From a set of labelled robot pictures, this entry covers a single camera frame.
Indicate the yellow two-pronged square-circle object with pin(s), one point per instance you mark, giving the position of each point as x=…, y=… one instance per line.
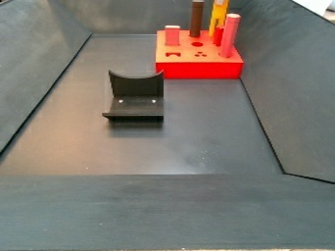
x=219, y=14

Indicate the black curved regrasp stand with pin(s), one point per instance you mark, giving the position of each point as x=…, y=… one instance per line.
x=137, y=96

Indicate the red fixture base block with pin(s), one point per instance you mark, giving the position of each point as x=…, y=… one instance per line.
x=195, y=58

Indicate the red square peg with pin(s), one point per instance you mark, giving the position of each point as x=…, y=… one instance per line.
x=172, y=35

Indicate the red star peg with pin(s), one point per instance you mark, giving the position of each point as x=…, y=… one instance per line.
x=217, y=35

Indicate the red hexagonal tall peg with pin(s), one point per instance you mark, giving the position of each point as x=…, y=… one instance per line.
x=228, y=35

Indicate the dark brown cylinder peg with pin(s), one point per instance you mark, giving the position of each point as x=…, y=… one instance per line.
x=196, y=18

